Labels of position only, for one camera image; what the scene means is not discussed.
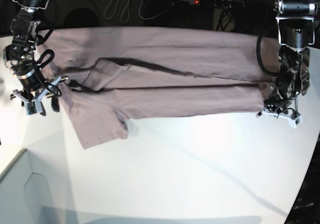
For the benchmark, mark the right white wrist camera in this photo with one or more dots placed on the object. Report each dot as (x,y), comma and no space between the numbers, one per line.
(30,108)

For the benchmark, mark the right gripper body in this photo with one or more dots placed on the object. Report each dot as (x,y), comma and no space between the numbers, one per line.
(48,90)

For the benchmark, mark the mauve pink t-shirt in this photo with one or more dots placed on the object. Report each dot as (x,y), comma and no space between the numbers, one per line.
(122,73)

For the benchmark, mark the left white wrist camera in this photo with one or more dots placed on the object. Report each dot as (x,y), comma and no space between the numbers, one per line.
(294,122)

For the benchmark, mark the black power strip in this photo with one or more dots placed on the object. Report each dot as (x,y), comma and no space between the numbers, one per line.
(218,3)

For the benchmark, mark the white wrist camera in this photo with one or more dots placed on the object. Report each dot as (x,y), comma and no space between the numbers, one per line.
(30,108)
(294,122)

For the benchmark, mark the white cardboard box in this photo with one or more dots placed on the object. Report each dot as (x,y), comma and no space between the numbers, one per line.
(34,192)

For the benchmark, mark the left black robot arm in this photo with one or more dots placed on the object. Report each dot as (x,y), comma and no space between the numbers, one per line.
(296,32)

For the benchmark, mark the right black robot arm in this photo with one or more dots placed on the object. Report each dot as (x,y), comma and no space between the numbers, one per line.
(19,58)

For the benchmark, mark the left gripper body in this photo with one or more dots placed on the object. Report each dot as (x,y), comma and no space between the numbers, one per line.
(281,108)

